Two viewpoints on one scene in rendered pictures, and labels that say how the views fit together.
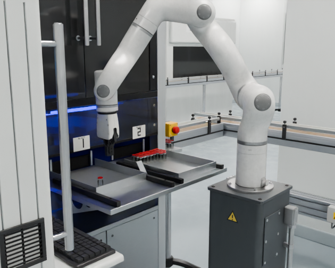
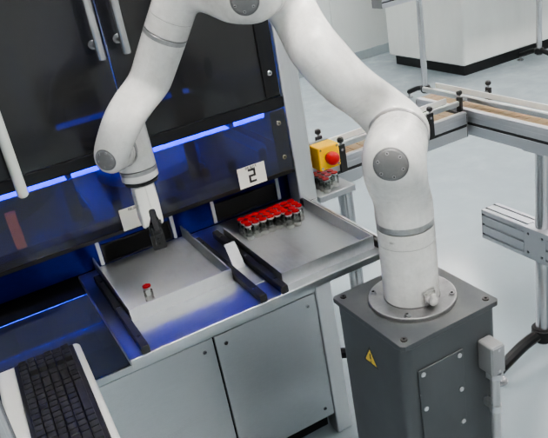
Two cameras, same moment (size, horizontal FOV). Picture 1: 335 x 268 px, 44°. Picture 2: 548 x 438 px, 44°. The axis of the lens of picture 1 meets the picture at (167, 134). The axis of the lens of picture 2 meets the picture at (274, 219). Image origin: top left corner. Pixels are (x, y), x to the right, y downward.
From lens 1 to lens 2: 0.76 m
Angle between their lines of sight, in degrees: 26
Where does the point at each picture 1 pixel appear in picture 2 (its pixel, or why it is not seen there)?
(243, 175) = (389, 285)
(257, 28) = not seen: outside the picture
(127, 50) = (141, 79)
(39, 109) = not seen: outside the picture
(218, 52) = (303, 65)
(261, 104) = (388, 169)
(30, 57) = not seen: outside the picture
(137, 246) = (279, 352)
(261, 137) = (411, 222)
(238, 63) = (346, 82)
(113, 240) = (230, 348)
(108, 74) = (106, 132)
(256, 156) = (404, 255)
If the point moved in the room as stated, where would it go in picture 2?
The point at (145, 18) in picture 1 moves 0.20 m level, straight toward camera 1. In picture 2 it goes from (157, 16) to (107, 40)
